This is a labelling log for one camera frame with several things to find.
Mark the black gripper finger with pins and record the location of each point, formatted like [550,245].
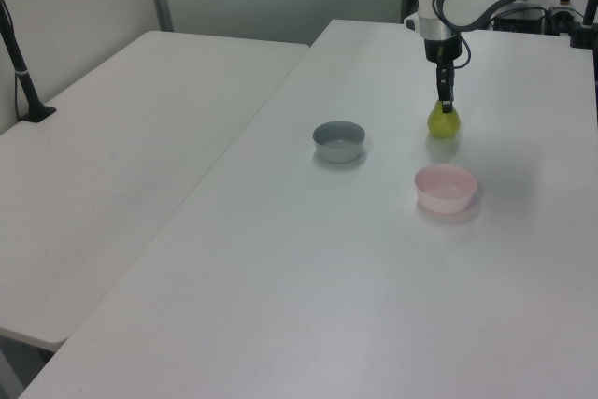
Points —
[444,86]
[452,76]

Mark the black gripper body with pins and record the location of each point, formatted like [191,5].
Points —
[441,48]

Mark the green pear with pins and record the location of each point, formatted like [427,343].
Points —
[444,125]

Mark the pink bowl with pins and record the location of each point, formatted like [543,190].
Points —
[446,193]

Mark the grey bowl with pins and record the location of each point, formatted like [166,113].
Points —
[338,149]

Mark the black equipment box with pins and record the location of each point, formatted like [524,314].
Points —
[518,19]

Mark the black clamped stand pole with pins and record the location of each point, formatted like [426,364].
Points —
[588,16]

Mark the black camera stand pole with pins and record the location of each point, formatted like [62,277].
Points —
[21,72]

